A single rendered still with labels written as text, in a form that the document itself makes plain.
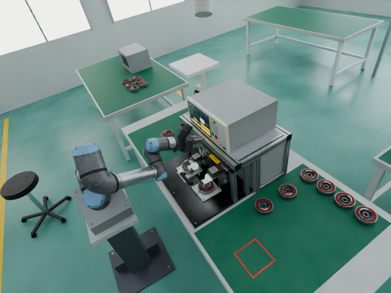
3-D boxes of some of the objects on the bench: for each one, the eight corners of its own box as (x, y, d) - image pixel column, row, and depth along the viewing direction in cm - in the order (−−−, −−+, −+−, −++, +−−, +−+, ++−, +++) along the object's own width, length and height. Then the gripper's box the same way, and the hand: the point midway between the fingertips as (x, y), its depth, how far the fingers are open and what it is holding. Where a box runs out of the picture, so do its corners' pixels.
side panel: (256, 193, 167) (257, 159, 146) (253, 190, 169) (253, 156, 148) (286, 173, 175) (291, 139, 154) (283, 171, 177) (287, 136, 156)
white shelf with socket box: (194, 118, 245) (187, 75, 215) (177, 103, 270) (168, 64, 241) (223, 104, 255) (219, 62, 226) (204, 92, 281) (198, 52, 251)
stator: (202, 197, 166) (201, 193, 164) (195, 186, 175) (195, 182, 172) (217, 190, 169) (216, 187, 166) (210, 179, 177) (209, 176, 174)
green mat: (150, 170, 199) (150, 170, 198) (127, 134, 241) (127, 134, 241) (242, 122, 227) (242, 122, 227) (206, 98, 270) (206, 98, 270)
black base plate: (195, 229, 153) (194, 227, 152) (154, 170, 198) (153, 168, 196) (253, 192, 168) (253, 189, 166) (203, 145, 212) (202, 143, 211)
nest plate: (203, 202, 165) (203, 200, 164) (192, 188, 175) (191, 186, 174) (221, 190, 169) (221, 189, 169) (209, 178, 180) (209, 177, 179)
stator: (277, 186, 167) (277, 183, 165) (294, 186, 166) (294, 182, 163) (280, 200, 159) (280, 197, 157) (298, 200, 157) (299, 196, 155)
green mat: (263, 336, 109) (263, 336, 109) (194, 233, 151) (194, 233, 151) (391, 223, 138) (391, 223, 137) (302, 163, 180) (302, 163, 180)
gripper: (168, 146, 145) (198, 144, 157) (175, 154, 139) (205, 151, 150) (171, 134, 141) (201, 132, 153) (178, 141, 135) (209, 139, 147)
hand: (202, 138), depth 150 cm, fingers closed
